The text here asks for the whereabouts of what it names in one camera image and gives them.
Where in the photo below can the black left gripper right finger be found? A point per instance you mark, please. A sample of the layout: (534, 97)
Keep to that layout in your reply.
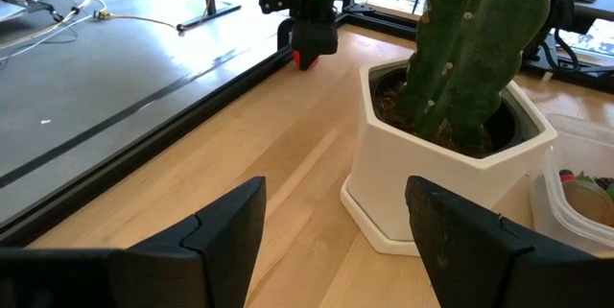
(460, 260)

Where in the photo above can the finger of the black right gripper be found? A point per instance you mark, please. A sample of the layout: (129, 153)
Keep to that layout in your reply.
(314, 39)

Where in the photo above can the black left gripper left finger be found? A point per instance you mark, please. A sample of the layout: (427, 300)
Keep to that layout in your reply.
(216, 260)

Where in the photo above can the brown kiwi fruit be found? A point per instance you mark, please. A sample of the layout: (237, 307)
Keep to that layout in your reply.
(590, 202)

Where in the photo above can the black blackberry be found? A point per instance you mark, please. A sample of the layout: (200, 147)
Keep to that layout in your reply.
(605, 183)

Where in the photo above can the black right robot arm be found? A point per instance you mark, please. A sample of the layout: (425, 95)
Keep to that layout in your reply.
(561, 6)

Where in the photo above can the clear plastic tupperware container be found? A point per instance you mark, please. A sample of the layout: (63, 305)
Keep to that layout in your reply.
(551, 202)

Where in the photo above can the black table clamp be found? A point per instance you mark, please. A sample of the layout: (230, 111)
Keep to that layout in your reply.
(283, 34)

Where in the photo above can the white hexagonal plant pot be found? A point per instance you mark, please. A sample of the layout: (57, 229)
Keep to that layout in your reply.
(422, 178)

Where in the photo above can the tall green cactus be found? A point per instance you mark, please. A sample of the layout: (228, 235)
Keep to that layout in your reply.
(479, 34)

